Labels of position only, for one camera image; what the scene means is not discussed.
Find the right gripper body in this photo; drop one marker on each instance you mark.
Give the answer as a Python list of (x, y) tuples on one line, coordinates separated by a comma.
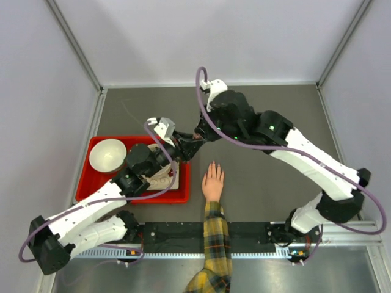
[(210, 132)]

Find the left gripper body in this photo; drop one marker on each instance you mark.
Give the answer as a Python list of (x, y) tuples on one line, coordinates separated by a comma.
[(180, 151)]

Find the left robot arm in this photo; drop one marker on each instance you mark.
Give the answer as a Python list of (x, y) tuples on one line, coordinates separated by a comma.
[(56, 240)]

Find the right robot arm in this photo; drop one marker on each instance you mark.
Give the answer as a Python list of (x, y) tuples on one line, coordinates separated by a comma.
[(227, 115)]

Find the yellow plaid sleeve forearm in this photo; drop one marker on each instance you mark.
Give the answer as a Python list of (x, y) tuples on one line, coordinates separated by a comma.
[(216, 274)]

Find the mannequin hand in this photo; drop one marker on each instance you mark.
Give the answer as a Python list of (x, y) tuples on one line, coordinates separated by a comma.
[(213, 182)]

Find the cream cup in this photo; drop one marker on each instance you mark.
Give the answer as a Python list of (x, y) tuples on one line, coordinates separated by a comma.
[(165, 172)]

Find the floral square plate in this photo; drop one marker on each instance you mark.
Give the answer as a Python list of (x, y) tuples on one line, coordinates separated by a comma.
[(163, 183)]

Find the white bowl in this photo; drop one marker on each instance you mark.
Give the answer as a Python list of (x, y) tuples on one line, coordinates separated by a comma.
[(107, 156)]

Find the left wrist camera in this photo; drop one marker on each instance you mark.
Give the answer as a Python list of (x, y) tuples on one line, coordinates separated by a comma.
[(163, 127)]

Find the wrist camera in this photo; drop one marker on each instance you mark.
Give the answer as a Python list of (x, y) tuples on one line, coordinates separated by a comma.
[(213, 89), (163, 127)]

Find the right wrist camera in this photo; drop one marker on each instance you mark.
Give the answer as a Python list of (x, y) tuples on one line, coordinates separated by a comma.
[(213, 89)]

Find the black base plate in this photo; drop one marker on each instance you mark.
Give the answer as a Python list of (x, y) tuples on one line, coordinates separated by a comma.
[(187, 237)]

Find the aluminium frame rail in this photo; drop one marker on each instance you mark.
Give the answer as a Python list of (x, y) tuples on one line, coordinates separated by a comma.
[(351, 241)]

